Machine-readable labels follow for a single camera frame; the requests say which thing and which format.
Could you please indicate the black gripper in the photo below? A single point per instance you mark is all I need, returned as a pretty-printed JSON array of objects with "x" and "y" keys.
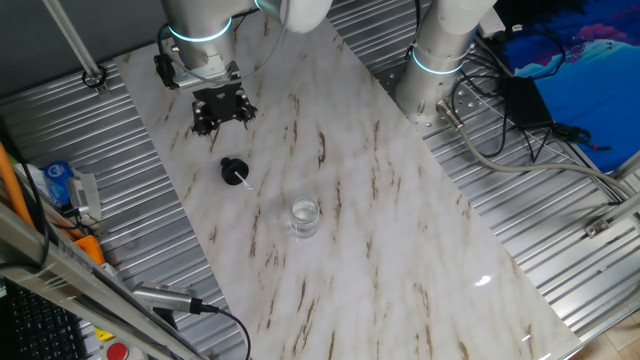
[{"x": 220, "y": 100}]

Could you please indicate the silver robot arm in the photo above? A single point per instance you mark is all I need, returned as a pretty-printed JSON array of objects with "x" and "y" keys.
[{"x": 200, "y": 20}]

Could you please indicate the clear glass jar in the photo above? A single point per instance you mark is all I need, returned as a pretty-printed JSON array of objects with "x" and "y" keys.
[{"x": 305, "y": 217}]

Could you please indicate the grey finned metal device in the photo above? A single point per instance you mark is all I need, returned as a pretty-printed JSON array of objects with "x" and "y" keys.
[{"x": 84, "y": 195}]

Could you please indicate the blue white tissue packet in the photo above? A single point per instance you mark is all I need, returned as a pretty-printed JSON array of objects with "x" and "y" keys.
[{"x": 57, "y": 182}]

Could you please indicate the orange button box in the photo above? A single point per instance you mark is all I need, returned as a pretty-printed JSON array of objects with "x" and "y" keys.
[{"x": 91, "y": 249}]

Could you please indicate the red button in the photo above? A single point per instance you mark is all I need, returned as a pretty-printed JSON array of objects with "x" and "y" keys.
[{"x": 117, "y": 351}]

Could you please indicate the white power strip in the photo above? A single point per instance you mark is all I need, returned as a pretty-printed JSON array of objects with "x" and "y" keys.
[{"x": 492, "y": 22}]

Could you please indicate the black keyboard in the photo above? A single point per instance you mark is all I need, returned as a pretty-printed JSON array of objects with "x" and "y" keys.
[{"x": 35, "y": 330}]

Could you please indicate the black power adapter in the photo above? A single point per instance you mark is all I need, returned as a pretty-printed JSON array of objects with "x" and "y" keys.
[{"x": 527, "y": 102}]

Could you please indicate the blue printed poster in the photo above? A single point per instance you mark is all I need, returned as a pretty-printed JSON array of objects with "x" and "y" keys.
[{"x": 590, "y": 75}]

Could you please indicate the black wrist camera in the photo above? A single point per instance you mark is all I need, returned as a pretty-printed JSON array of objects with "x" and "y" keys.
[{"x": 165, "y": 72}]

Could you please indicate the aluminium frame post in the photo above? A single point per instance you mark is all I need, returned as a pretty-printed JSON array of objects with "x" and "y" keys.
[{"x": 70, "y": 40}]

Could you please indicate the silver finned camera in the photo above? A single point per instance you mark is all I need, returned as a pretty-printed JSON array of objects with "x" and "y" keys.
[{"x": 160, "y": 296}]

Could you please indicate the aluminium frame beam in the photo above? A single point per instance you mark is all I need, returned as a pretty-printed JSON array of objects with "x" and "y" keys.
[{"x": 60, "y": 285}]

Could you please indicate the metal corner bracket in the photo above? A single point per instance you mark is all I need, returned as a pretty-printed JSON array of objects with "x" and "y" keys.
[{"x": 597, "y": 227}]

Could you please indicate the aluminium frame rail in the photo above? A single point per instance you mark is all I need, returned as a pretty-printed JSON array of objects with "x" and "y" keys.
[{"x": 625, "y": 205}]

